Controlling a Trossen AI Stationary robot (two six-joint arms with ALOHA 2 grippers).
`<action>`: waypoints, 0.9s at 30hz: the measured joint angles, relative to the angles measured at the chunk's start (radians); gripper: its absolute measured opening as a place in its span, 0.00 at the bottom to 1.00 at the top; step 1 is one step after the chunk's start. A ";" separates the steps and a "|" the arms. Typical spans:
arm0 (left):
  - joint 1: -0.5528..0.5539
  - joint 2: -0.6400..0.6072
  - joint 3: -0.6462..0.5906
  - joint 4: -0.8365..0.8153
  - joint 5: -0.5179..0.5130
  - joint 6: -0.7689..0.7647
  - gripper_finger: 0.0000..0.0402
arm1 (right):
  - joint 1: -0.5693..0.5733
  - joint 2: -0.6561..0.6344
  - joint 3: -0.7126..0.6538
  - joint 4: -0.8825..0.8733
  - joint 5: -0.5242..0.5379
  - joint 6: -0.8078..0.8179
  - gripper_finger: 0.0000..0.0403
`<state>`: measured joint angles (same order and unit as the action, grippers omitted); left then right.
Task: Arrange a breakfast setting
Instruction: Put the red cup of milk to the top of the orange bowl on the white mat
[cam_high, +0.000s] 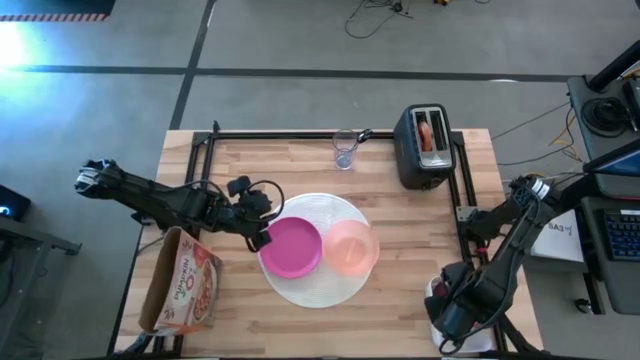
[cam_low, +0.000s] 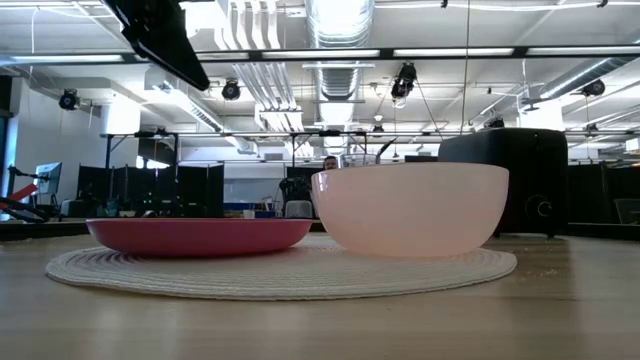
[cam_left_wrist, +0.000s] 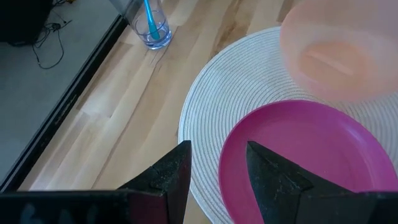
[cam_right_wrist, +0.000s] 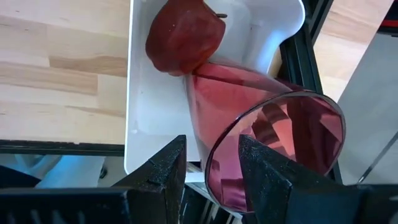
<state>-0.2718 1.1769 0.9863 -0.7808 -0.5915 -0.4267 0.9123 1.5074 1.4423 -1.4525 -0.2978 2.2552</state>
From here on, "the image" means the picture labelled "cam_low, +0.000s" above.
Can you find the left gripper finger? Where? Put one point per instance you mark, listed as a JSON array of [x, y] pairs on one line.
[[172, 57]]

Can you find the pink plastic plate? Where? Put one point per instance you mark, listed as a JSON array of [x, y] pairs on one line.
[[200, 237]]

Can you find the white round woven placemat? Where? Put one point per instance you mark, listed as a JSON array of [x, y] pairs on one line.
[[280, 280]]

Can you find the pale pink bowl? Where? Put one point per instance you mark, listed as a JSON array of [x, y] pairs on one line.
[[410, 210]]

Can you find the black ceiling spotlight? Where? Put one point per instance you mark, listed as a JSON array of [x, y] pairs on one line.
[[594, 88], [69, 100], [231, 90]]

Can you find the black partition screen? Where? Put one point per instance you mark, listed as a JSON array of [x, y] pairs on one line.
[[200, 190]]

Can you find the computer monitor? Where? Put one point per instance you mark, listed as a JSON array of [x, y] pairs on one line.
[[50, 177]]

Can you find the person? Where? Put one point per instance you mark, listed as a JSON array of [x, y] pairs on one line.
[[330, 163]]

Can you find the grey chair back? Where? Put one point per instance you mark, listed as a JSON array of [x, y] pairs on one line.
[[298, 209]]

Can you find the red and black machine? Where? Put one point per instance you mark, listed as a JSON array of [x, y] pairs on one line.
[[17, 194]]

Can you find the black overhead beam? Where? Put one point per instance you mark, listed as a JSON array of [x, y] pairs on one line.
[[387, 52]]

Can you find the small black ceiling fixture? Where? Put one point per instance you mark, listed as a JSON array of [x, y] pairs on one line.
[[495, 123]]

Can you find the black toaster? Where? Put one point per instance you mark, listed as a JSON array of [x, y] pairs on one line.
[[530, 170]]

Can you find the silver ceiling duct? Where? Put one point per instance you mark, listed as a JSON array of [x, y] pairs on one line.
[[340, 80]]

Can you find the black hanging ceiling camera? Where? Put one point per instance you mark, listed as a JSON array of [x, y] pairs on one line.
[[404, 80]]

